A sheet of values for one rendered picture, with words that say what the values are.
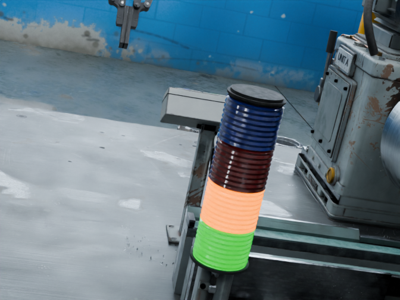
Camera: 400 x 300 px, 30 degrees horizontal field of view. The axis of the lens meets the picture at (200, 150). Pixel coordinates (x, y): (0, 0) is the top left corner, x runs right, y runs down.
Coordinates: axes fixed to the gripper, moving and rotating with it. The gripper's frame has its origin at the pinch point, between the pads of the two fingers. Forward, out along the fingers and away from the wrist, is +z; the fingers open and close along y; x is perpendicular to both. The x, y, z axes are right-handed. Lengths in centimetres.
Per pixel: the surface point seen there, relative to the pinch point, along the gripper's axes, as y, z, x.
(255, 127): 11, 28, -58
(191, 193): 16.2, 26.9, 5.3
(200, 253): 9, 40, -50
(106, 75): 12, -114, 451
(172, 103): 9.6, 13.3, -3.5
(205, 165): 17.7, 22.0, 2.6
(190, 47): 83, -166, 503
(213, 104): 16.7, 12.2, -3.5
